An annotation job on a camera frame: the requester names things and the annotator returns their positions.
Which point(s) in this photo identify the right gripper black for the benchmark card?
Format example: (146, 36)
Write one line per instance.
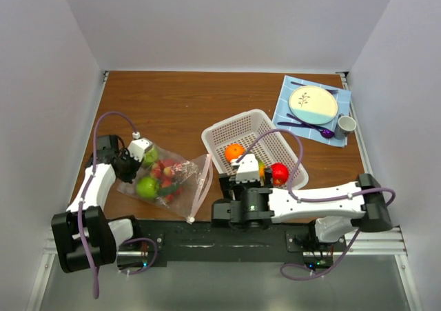
(233, 186)

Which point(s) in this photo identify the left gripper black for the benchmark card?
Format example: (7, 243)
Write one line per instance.
(136, 164)

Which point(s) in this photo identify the green fake apple top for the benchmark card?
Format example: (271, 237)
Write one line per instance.
(150, 157)

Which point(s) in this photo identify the green fake apple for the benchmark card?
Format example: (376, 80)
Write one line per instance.
(150, 157)
(147, 188)

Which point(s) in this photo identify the fake red grape bunch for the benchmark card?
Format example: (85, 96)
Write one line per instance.
(170, 176)

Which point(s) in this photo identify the orange fake orange front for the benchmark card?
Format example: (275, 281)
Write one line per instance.
(233, 152)

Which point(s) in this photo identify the red fake apple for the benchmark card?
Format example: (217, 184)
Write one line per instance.
(280, 174)

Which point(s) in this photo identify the clear zip top bag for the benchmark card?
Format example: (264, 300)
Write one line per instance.
(198, 179)

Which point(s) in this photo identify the white perforated plastic basket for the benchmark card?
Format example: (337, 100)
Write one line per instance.
(243, 129)

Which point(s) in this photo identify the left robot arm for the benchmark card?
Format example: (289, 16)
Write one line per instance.
(83, 228)

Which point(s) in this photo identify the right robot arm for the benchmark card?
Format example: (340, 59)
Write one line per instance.
(335, 211)

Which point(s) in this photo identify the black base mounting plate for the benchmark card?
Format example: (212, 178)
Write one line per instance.
(178, 241)

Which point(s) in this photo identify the purple plastic fork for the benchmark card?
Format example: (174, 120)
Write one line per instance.
(298, 125)

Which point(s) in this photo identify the blue checked cloth napkin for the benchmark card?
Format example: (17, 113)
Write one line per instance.
(343, 99)

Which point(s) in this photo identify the purple plastic spoon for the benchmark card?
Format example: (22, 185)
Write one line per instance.
(324, 132)

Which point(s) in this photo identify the round cream blue plate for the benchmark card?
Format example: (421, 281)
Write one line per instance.
(313, 105)

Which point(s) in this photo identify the white grey mug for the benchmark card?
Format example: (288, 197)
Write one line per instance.
(344, 127)

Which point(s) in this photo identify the purple plastic knife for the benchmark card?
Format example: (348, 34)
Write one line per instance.
(332, 91)

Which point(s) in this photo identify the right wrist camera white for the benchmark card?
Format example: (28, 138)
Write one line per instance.
(247, 169)

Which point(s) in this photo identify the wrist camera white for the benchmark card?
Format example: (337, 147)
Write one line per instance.
(139, 146)
(247, 169)

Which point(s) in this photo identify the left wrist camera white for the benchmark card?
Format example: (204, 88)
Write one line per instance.
(139, 146)

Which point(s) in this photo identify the aluminium frame rail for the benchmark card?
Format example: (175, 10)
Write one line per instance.
(383, 243)

